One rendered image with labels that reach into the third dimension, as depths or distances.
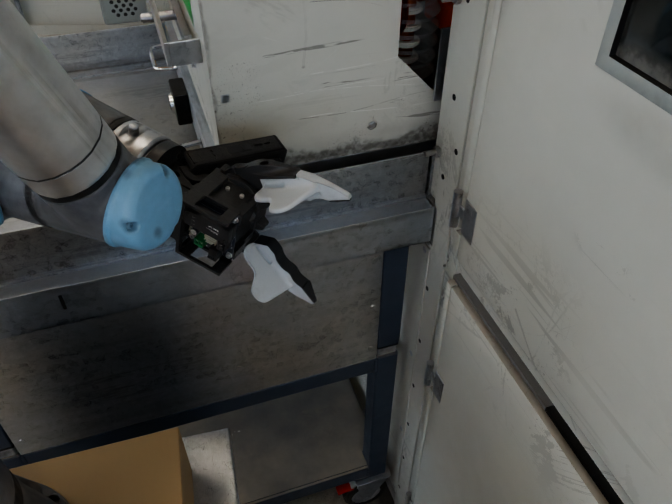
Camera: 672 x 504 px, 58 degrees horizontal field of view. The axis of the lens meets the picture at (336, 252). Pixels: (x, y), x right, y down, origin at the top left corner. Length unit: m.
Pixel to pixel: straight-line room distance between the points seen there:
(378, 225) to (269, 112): 0.20
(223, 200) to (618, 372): 0.37
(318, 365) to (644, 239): 0.63
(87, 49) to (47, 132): 0.79
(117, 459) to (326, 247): 0.36
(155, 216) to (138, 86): 0.67
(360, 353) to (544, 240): 0.50
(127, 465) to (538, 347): 0.40
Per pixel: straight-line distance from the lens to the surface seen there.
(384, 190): 0.81
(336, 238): 0.78
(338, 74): 0.74
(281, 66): 0.71
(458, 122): 0.73
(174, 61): 0.74
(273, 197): 0.56
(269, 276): 0.64
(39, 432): 1.00
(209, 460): 0.69
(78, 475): 0.63
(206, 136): 0.83
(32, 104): 0.44
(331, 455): 1.35
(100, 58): 1.25
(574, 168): 0.53
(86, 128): 0.47
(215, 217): 0.56
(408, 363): 1.08
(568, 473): 0.68
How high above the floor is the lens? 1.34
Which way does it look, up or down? 42 degrees down
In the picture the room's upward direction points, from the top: straight up
